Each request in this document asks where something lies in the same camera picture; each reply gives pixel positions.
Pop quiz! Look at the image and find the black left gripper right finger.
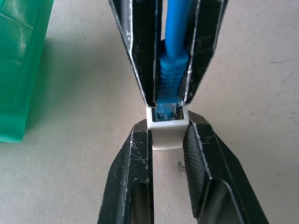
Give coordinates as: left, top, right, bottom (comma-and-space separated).
183, 110, 270, 224

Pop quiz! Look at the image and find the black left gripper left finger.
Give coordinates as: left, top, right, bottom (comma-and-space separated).
97, 117, 155, 224

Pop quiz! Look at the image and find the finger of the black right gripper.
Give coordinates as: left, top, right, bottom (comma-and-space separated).
178, 0, 229, 105
108, 0, 164, 108

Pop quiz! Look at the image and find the blue ethernet cable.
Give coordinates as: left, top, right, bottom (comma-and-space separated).
156, 0, 189, 122

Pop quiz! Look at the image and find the white coupler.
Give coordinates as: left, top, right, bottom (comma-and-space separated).
145, 105, 189, 151

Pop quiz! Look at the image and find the green translucent plastic bin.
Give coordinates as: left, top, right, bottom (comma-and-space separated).
0, 0, 55, 143

